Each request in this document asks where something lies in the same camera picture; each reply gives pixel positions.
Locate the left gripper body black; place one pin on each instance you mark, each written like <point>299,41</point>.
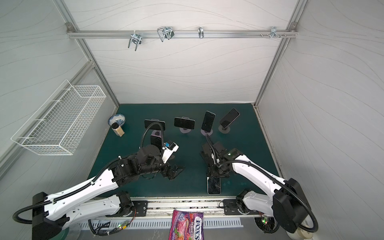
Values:
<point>158,166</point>

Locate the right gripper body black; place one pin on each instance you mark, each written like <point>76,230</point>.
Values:
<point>215,173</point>

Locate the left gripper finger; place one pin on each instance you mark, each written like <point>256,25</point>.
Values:
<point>170,175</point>
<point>177,169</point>

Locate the white-edged phone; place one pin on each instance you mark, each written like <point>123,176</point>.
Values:
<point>214,185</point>

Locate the purple phone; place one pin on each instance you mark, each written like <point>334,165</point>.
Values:
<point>156,140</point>

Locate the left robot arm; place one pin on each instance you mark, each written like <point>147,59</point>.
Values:
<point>115,174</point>

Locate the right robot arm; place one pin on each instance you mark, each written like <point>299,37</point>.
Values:
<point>284,203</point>

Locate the black stand right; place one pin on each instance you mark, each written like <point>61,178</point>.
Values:
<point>208,155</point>

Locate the round stand far left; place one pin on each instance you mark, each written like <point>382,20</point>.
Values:
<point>156,133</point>

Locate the far left landscape phone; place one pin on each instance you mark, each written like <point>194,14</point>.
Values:
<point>155,125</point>

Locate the landscape phone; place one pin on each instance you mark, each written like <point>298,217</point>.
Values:
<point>155,125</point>
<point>184,123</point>

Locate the round stand of tilted phone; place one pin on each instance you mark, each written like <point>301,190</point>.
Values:
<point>224,130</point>

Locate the round stand of middle phone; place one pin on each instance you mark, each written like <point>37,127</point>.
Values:
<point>185,131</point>

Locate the round stand of upright phone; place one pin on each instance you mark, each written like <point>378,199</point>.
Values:
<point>204,133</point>

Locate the middle landscape phone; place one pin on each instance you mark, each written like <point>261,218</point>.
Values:
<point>184,123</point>

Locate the tilted far right phone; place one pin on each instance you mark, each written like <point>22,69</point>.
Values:
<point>229,118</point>

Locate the upright phone on round stand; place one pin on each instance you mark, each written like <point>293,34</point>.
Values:
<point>208,121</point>

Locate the Fox's candy bag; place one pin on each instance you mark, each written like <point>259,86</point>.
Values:
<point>187,226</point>

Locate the blue white bowl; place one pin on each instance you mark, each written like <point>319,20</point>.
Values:
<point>118,119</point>

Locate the metal clamp left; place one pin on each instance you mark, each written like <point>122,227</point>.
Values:
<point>135,40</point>

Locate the metal clamp middle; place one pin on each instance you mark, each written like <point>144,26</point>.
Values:
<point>165,33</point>

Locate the metal clamp small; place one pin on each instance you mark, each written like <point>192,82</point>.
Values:
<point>201,32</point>

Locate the metal clamp right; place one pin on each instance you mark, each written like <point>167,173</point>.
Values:
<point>273,34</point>

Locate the aluminium crossbar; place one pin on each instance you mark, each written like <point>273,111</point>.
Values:
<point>179,34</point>

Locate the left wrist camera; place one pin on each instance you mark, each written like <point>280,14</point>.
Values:
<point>169,148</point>

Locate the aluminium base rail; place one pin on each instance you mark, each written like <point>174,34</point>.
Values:
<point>186,207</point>

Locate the white wire basket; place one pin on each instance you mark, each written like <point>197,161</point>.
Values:
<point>57,127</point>

